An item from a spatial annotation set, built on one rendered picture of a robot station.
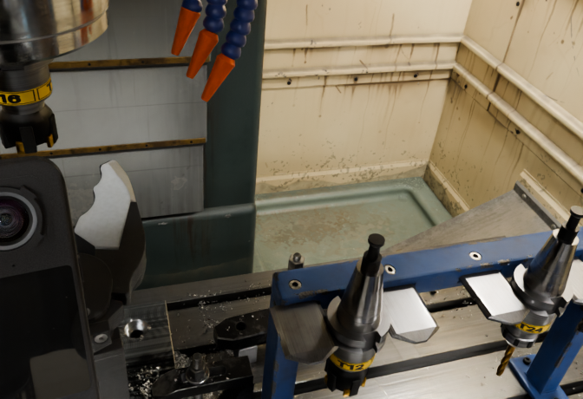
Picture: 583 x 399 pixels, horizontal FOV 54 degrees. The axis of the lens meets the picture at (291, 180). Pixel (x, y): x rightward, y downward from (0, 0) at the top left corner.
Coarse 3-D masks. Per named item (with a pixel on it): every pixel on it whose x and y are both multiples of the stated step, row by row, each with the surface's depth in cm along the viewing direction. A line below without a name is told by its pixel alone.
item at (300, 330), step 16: (304, 304) 59; (320, 304) 59; (272, 320) 58; (288, 320) 57; (304, 320) 57; (320, 320) 57; (288, 336) 56; (304, 336) 56; (320, 336) 56; (288, 352) 54; (304, 352) 54; (320, 352) 54
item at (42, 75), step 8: (8, 72) 45; (16, 72) 45; (24, 72) 46; (32, 72) 46; (40, 72) 47; (48, 72) 48; (0, 80) 45; (8, 80) 45; (16, 80) 46; (24, 80) 46; (32, 80) 46; (40, 80) 47; (48, 80) 48; (0, 88) 46; (8, 88) 46; (16, 88) 46; (24, 88) 46; (32, 88) 47; (48, 96) 48; (0, 104) 47; (32, 104) 47
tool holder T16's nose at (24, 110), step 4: (36, 104) 49; (40, 104) 49; (4, 108) 48; (8, 108) 48; (12, 108) 48; (16, 108) 48; (20, 108) 48; (24, 108) 48; (28, 108) 48; (32, 108) 48; (36, 108) 49; (40, 108) 49; (8, 112) 48; (12, 112) 48; (16, 112) 48; (20, 112) 48; (24, 112) 48; (28, 112) 48; (32, 112) 48
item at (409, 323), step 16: (384, 288) 62; (400, 288) 62; (384, 304) 60; (400, 304) 60; (416, 304) 60; (400, 320) 58; (416, 320) 59; (432, 320) 59; (400, 336) 57; (416, 336) 57
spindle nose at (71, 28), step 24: (0, 0) 37; (24, 0) 38; (48, 0) 38; (72, 0) 40; (96, 0) 42; (0, 24) 38; (24, 24) 38; (48, 24) 39; (72, 24) 41; (96, 24) 43; (0, 48) 39; (24, 48) 39; (48, 48) 40; (72, 48) 42
